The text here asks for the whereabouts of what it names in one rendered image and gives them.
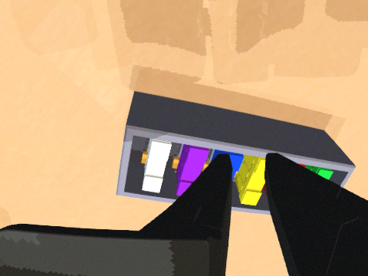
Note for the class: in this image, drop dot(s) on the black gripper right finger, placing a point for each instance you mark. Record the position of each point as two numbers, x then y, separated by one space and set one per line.
322 229

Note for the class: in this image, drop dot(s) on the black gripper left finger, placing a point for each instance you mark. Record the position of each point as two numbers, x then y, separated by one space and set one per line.
190 238

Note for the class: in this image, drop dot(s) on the dark grey fuse block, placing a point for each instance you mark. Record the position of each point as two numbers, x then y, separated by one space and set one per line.
158 126

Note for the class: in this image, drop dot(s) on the purple fuse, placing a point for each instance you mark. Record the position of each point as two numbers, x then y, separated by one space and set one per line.
192 159

